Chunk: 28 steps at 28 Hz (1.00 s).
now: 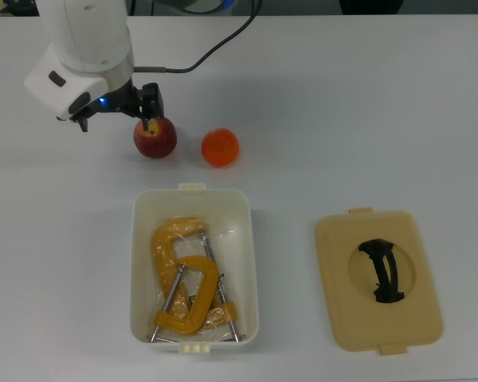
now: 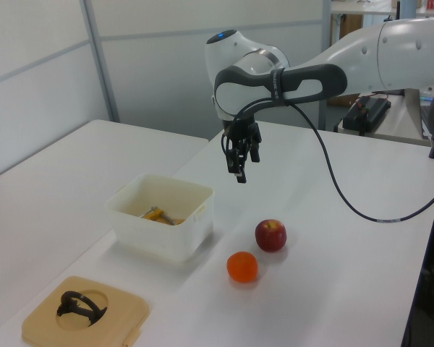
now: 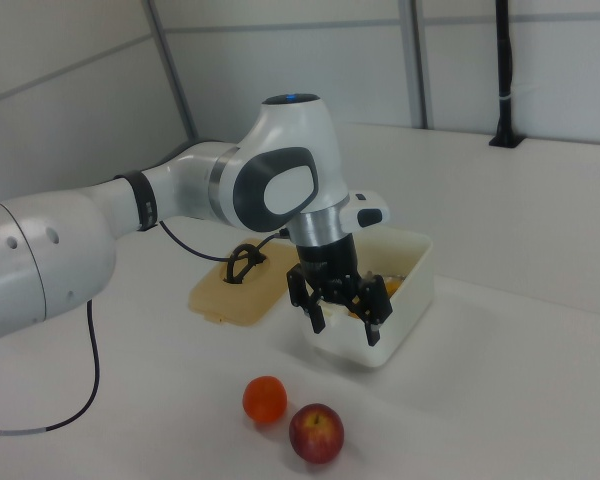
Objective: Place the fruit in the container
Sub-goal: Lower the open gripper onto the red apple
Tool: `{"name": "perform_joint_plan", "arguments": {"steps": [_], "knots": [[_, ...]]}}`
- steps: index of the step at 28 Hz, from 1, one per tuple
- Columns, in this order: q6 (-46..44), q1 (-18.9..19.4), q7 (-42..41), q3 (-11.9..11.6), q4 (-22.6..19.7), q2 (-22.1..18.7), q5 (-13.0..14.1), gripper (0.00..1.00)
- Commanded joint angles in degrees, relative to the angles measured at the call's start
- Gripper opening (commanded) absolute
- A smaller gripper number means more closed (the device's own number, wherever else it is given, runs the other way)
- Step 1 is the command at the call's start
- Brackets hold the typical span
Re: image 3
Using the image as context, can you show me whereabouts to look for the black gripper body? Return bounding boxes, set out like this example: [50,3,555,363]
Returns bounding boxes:
[294,232,367,305]

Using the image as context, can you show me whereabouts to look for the orange toy fruit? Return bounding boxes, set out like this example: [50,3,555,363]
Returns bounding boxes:
[242,375,289,425]

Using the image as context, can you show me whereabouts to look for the red toy apple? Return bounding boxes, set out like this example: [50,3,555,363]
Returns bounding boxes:
[288,403,346,465]

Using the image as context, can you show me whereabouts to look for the white plastic container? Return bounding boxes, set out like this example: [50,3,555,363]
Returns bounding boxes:
[299,226,436,372]

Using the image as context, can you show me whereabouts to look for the tan plastic container lid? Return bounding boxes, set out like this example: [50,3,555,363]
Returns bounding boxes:
[188,238,302,328]

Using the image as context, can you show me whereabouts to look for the black lid handle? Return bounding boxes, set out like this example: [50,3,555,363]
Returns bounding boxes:
[223,242,268,287]

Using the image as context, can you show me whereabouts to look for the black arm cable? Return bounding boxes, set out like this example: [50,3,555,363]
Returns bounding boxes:
[0,218,289,438]

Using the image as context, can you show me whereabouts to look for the grey partition post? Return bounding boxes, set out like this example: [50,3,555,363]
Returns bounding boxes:
[143,0,200,142]
[398,0,429,130]

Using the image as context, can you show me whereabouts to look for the black camera pole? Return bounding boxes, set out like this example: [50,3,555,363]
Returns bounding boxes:
[488,0,526,149]

